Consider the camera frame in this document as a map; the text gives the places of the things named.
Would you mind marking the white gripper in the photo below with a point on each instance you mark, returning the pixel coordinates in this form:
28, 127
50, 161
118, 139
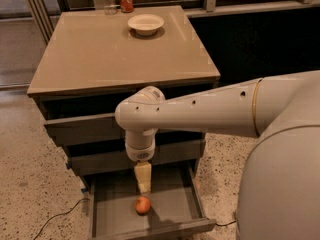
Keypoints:
141, 153

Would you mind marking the orange fruit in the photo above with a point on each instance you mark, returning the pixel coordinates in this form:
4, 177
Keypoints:
142, 205

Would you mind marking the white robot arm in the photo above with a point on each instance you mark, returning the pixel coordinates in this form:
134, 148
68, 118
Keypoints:
279, 196

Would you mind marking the grey open bottom drawer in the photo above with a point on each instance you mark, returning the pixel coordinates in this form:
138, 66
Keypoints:
176, 210

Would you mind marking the grey middle drawer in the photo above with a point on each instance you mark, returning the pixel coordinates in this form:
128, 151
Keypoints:
114, 161

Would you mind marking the grey top drawer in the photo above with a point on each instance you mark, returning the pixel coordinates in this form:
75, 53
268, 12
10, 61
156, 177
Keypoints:
77, 121

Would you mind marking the grey drawer cabinet beige top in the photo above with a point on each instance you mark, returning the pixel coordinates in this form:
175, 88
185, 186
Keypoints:
94, 55

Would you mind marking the white paper bowl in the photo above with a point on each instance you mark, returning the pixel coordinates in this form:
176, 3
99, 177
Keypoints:
146, 24

